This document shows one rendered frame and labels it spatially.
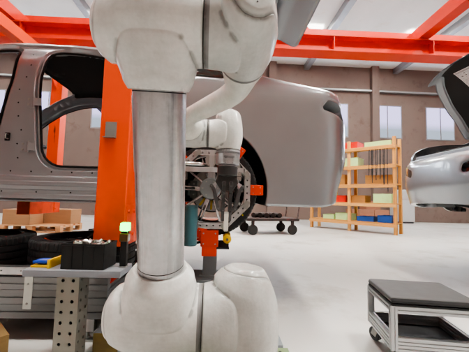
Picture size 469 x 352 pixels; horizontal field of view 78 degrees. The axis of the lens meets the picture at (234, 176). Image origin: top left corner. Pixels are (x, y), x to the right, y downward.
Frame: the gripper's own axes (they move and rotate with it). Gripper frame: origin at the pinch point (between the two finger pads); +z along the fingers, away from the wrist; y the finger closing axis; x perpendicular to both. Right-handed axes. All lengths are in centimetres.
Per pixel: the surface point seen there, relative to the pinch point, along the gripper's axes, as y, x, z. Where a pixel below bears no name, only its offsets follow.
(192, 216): -13, 81, 3
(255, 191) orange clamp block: 30, 90, -14
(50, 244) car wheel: -94, 79, 21
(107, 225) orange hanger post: -57, 56, 8
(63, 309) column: -68, 38, 44
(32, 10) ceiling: -540, 836, -577
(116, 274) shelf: -45, 33, 27
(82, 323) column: -62, 43, 52
